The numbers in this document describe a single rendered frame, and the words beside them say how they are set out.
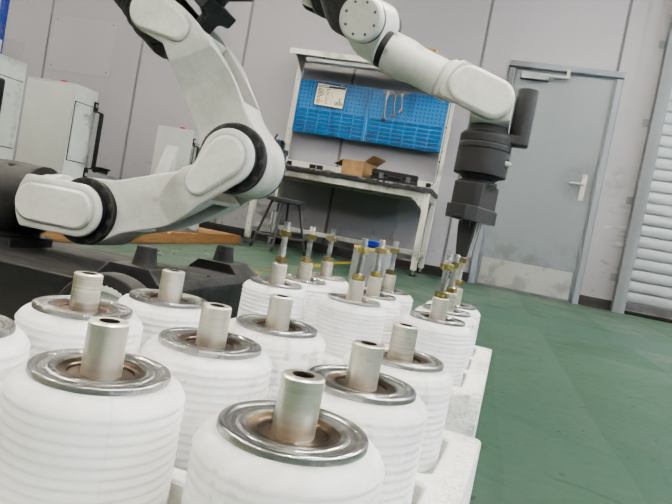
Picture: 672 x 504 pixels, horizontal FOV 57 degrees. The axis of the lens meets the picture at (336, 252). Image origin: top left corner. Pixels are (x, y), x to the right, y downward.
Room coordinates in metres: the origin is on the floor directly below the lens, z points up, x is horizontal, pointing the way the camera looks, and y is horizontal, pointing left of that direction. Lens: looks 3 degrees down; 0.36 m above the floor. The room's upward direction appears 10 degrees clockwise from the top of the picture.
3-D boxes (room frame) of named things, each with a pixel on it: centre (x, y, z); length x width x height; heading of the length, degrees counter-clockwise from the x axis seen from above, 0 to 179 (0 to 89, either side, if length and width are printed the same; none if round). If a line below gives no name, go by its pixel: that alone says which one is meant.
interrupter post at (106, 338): (0.34, 0.12, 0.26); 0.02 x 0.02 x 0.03
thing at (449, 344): (0.82, -0.15, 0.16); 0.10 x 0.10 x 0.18
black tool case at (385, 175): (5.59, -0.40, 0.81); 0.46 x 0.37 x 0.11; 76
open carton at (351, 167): (5.77, -0.07, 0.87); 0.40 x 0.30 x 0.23; 62
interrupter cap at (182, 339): (0.45, 0.08, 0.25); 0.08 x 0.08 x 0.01
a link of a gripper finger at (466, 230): (1.04, -0.21, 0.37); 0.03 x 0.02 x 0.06; 55
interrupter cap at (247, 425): (0.30, 0.00, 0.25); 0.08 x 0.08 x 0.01
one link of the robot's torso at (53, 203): (1.37, 0.57, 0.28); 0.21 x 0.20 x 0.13; 76
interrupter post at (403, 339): (0.52, -0.07, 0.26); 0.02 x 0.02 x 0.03
